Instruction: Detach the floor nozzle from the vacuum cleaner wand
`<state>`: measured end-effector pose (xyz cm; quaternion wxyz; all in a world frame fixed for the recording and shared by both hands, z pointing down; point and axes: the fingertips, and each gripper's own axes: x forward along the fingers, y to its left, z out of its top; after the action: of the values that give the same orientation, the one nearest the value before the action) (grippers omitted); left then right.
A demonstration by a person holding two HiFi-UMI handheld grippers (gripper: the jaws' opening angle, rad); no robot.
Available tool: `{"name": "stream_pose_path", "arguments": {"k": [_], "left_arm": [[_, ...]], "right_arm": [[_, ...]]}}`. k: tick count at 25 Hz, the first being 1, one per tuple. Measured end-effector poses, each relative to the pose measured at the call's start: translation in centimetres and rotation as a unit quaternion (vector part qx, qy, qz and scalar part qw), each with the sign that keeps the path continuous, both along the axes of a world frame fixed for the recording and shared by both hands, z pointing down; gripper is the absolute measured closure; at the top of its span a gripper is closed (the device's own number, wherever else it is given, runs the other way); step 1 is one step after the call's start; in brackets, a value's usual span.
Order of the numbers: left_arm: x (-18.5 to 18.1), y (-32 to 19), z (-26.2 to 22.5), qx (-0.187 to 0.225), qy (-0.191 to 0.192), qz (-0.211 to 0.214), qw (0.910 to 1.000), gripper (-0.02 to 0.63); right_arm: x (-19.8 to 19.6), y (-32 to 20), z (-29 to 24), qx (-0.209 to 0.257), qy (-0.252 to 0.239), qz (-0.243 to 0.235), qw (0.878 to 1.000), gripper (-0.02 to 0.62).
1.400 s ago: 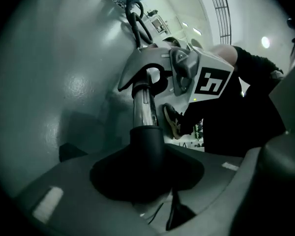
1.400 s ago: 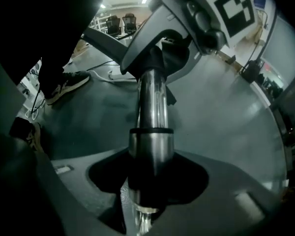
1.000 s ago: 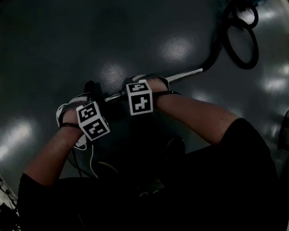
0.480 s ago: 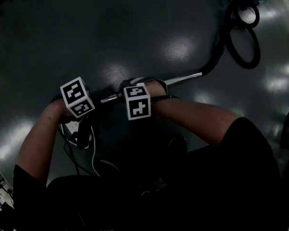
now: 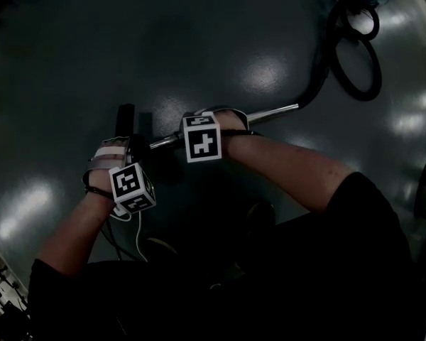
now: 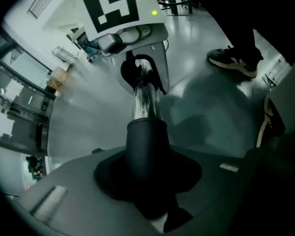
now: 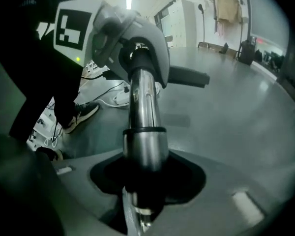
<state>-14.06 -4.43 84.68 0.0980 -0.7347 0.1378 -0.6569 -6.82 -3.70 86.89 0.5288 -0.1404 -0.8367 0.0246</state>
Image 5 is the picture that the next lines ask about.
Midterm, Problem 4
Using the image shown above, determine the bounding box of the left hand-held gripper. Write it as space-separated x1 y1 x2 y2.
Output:
82 136 157 215

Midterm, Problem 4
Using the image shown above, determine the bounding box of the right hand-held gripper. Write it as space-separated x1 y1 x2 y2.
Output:
182 107 250 163

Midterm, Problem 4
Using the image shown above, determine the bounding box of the black vacuum floor nozzle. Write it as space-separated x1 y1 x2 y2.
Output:
115 103 153 160

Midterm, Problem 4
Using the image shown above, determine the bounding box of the thin silver metal rod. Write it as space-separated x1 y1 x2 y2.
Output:
148 103 300 151

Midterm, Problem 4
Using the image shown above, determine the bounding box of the person's right forearm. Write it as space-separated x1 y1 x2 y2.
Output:
222 131 356 215

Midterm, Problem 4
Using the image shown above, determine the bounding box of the person's left forearm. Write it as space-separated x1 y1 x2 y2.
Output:
38 189 116 278

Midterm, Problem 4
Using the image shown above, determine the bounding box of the person's left hand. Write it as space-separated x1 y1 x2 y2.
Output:
88 170 114 195

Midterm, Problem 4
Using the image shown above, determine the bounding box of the person's right hand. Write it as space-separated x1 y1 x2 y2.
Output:
218 112 250 132

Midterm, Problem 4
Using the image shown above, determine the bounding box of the white power strip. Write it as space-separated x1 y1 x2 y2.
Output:
111 204 133 223

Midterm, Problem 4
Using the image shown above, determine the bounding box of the person's left black shoe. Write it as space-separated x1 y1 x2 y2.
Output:
145 237 179 258

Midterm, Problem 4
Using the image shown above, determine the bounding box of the person's black shoe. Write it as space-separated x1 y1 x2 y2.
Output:
246 200 277 234
145 237 179 258

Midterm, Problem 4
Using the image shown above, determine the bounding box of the person's right black shoe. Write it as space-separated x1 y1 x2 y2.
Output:
246 200 277 234

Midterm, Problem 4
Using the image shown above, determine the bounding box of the person's black clothing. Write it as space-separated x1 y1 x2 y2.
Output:
28 170 426 341

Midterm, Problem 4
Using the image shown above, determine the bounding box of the black tripod equipment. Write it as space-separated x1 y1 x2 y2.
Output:
0 246 33 341

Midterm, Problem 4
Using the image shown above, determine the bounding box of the black cable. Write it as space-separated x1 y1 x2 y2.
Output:
101 218 143 262

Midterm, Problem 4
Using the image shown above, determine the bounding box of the black vacuum hose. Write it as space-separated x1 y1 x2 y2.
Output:
297 0 383 112

